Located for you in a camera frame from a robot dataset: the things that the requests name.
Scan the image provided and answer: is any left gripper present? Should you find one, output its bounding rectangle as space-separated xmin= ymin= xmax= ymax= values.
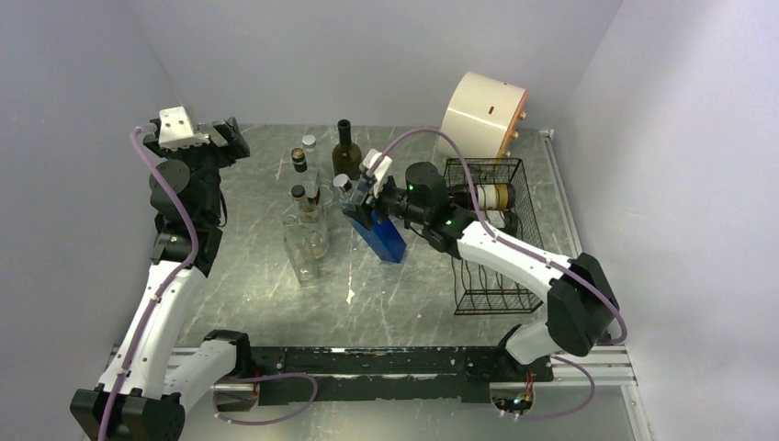
xmin=144 ymin=116 xmax=248 ymax=221

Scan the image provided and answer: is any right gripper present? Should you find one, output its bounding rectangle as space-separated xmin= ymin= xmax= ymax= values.
xmin=344 ymin=173 xmax=429 ymax=231

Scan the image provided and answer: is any blue square bottle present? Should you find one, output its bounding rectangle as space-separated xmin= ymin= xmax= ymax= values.
xmin=333 ymin=174 xmax=406 ymax=263

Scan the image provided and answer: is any clear bottle white label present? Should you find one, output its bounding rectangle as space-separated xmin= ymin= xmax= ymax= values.
xmin=290 ymin=184 xmax=330 ymax=260

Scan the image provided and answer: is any green wine bottle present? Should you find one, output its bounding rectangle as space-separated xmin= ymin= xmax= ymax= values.
xmin=332 ymin=119 xmax=363 ymax=180

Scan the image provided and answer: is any clear bottle gold label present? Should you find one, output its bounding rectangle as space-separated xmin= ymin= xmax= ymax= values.
xmin=289 ymin=147 xmax=321 ymax=205

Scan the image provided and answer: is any clear plain bottle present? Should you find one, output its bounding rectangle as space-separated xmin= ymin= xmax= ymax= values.
xmin=282 ymin=215 xmax=320 ymax=287

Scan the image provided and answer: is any clear bottle silver cap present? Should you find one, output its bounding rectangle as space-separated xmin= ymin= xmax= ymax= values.
xmin=301 ymin=134 xmax=333 ymax=187

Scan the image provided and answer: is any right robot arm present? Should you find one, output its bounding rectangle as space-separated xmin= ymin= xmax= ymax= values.
xmin=333 ymin=162 xmax=621 ymax=380

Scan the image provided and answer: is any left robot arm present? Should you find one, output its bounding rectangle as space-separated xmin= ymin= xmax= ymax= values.
xmin=70 ymin=108 xmax=256 ymax=440

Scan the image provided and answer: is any brown bottle gold foil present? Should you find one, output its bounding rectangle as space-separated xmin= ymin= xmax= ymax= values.
xmin=447 ymin=183 xmax=516 ymax=210

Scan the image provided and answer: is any dark bottle brown label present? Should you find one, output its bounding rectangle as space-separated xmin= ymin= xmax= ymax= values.
xmin=485 ymin=210 xmax=520 ymax=237

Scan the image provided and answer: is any cream cylindrical container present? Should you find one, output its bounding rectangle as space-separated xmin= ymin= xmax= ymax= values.
xmin=440 ymin=72 xmax=528 ymax=159

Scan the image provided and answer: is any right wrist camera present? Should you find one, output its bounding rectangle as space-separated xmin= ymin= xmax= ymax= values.
xmin=361 ymin=149 xmax=393 ymax=198

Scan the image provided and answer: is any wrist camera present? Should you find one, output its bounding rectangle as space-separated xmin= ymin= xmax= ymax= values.
xmin=158 ymin=107 xmax=210 ymax=151
xmin=361 ymin=149 xmax=393 ymax=198

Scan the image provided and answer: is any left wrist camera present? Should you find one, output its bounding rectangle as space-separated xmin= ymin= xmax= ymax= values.
xmin=158 ymin=107 xmax=210 ymax=151

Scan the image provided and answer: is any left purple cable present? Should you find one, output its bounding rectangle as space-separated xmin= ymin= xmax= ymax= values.
xmin=96 ymin=125 xmax=201 ymax=441

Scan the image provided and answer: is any black wire wine rack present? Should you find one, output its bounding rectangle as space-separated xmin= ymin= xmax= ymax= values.
xmin=443 ymin=158 xmax=547 ymax=316

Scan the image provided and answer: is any black base frame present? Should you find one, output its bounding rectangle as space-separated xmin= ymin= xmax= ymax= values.
xmin=252 ymin=346 xmax=554 ymax=406

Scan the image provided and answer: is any purple cable loop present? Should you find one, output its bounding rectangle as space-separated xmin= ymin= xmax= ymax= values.
xmin=211 ymin=373 xmax=319 ymax=427

